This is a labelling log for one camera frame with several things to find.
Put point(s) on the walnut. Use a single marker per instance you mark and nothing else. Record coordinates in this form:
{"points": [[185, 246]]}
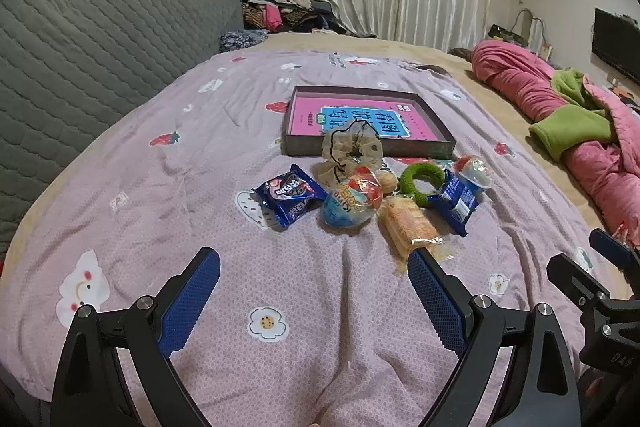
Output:
{"points": [[387, 182]]}

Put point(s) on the pink quilt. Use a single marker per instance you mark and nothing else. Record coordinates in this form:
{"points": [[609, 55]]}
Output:
{"points": [[515, 77]]}

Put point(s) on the green fleece blanket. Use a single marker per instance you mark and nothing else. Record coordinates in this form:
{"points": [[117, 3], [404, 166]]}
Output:
{"points": [[570, 127]]}

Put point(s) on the grey quilted headboard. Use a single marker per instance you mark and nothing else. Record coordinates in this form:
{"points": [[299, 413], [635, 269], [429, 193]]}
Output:
{"points": [[100, 32]]}

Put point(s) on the dark blue cookie packet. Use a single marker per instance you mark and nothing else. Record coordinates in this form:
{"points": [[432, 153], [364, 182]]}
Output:
{"points": [[287, 194]]}

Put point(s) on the pink printed bedsheet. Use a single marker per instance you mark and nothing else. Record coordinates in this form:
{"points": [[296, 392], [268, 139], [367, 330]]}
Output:
{"points": [[200, 182]]}

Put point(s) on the blue patterned cloth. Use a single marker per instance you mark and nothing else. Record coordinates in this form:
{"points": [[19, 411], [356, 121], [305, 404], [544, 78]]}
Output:
{"points": [[242, 41]]}

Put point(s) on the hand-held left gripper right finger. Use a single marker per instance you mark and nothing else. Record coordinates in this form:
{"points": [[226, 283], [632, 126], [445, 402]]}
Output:
{"points": [[435, 302]]}

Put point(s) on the small blue biscuit packet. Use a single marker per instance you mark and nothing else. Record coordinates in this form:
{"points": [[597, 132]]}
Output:
{"points": [[457, 202]]}

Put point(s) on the pile of clothes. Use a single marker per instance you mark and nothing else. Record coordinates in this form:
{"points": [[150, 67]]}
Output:
{"points": [[285, 7]]}

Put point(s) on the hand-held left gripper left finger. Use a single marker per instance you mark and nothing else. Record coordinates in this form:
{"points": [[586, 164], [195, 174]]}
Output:
{"points": [[192, 302]]}

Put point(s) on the yellow cake packet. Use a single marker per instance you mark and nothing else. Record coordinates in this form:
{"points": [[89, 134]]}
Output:
{"points": [[405, 222]]}

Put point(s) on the black patterned bag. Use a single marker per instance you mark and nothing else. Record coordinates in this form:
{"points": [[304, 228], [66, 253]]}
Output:
{"points": [[505, 34]]}

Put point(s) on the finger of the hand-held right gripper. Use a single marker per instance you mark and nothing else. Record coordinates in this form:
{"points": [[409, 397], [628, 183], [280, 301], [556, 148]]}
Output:
{"points": [[570, 272], [607, 247]]}

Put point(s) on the blue foil surprise egg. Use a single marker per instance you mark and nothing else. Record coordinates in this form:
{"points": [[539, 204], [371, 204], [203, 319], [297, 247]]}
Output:
{"points": [[350, 202]]}

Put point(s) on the black television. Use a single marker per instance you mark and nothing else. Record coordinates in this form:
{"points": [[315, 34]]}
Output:
{"points": [[617, 42]]}

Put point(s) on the beige plush toy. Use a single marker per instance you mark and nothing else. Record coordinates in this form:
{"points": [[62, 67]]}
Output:
{"points": [[332, 147]]}

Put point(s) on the red floral cloth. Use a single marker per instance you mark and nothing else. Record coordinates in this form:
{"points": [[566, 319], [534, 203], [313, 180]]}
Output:
{"points": [[621, 234]]}

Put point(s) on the shallow cardboard box pink inside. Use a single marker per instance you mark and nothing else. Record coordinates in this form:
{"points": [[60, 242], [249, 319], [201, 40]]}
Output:
{"points": [[310, 117]]}

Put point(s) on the red white surprise egg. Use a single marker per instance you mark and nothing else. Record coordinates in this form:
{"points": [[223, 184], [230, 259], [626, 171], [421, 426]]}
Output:
{"points": [[472, 172]]}

